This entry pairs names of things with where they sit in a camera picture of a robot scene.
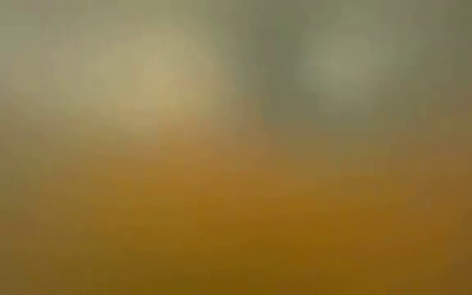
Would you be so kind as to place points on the yellow translucent plastic tray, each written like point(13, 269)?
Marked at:
point(236, 147)

